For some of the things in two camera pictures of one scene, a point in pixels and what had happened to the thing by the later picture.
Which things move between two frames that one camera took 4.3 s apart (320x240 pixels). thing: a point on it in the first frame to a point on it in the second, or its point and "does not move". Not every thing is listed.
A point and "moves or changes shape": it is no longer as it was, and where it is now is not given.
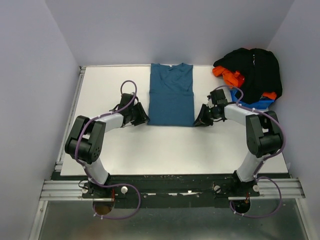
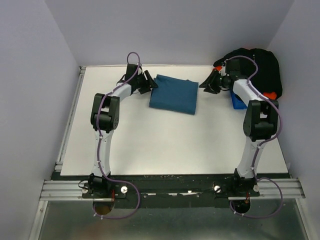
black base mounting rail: x=170 y=191 does not move
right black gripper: x=201 y=120 to x=213 y=89
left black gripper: x=142 y=117 to x=148 y=83
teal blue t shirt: x=171 y=101 moves or changes shape
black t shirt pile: x=260 y=68 does not move
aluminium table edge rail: x=60 y=189 does not move
